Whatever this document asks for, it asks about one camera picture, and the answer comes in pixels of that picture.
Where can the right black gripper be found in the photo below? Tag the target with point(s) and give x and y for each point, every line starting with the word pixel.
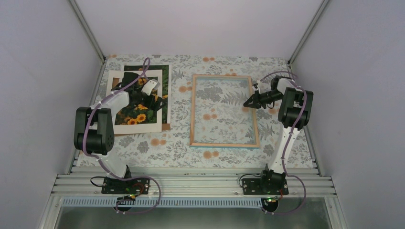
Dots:
pixel 256 98

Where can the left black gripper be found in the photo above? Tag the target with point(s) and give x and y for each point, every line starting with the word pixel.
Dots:
pixel 155 108

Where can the sunflower photo print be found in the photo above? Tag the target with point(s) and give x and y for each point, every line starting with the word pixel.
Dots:
pixel 166 69

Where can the white mat sunflower photo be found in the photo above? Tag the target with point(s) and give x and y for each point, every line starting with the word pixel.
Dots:
pixel 115 77

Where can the teal and wood picture frame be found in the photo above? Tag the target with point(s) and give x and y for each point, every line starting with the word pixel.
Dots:
pixel 193 126

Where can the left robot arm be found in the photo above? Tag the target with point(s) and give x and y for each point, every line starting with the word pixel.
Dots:
pixel 94 132

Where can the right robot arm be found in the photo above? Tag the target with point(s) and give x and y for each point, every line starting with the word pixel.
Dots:
pixel 293 115

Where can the brown backing board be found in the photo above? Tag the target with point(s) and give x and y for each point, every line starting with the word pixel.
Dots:
pixel 166 127

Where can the floral patterned table mat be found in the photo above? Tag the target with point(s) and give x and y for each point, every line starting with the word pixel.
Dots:
pixel 172 148

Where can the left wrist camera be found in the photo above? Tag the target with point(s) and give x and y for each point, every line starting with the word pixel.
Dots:
pixel 149 86

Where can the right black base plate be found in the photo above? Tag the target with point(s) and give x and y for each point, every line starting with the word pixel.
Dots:
pixel 255 186

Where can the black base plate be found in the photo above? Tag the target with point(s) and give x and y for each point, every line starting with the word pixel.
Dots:
pixel 131 187
pixel 255 186

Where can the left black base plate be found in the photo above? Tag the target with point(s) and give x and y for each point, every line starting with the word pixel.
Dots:
pixel 131 187

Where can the aluminium rail base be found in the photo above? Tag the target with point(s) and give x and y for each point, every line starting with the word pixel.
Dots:
pixel 194 182

